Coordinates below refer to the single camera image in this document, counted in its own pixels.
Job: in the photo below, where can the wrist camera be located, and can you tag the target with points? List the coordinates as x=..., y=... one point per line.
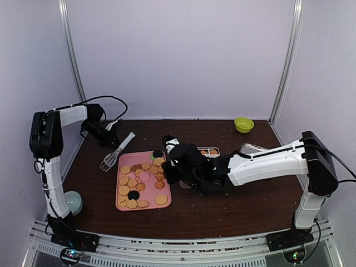
x=112, y=124
x=170, y=142

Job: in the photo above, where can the round tan cookie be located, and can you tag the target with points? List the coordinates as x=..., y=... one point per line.
x=159, y=161
x=161, y=199

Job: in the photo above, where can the white divided cookie tin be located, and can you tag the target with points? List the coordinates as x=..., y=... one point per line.
x=205, y=151

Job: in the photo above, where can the pink round cookie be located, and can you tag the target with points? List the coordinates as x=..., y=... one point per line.
x=144, y=176

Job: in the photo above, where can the round tan cookie bottom right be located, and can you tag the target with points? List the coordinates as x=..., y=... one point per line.
x=161, y=199

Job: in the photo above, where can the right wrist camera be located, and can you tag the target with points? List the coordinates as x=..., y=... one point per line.
x=170, y=142

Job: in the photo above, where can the right frame post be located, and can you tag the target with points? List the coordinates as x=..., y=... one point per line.
x=291, y=50

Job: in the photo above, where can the green plastic bowl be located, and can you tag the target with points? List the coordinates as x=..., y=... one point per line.
x=243, y=125

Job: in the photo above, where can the tan swirl cookie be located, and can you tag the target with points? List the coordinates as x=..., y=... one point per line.
x=159, y=185

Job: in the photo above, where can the black sandwich cookie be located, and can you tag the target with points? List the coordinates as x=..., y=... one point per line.
x=133, y=195
x=157, y=153

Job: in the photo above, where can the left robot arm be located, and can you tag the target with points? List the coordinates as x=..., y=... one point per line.
x=46, y=143

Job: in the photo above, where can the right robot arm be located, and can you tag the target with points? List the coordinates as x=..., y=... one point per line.
x=307, y=156

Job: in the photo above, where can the metal serving tongs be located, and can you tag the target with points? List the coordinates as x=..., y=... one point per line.
x=111, y=158

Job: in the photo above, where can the black sandwich cookie lower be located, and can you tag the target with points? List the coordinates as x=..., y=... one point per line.
x=133, y=195

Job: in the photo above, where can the black sandwich cookie top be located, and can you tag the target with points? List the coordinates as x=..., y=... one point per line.
x=157, y=153

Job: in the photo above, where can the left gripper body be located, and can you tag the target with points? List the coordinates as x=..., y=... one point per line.
x=104, y=139

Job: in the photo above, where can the pink plastic tray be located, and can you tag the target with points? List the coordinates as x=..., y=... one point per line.
x=141, y=183

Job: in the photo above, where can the flower shaped tan cookie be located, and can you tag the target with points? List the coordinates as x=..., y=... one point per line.
x=142, y=204

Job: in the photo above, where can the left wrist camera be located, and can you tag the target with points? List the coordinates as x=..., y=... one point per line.
x=112, y=124

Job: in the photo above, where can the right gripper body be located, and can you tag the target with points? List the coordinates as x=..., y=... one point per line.
x=186, y=177

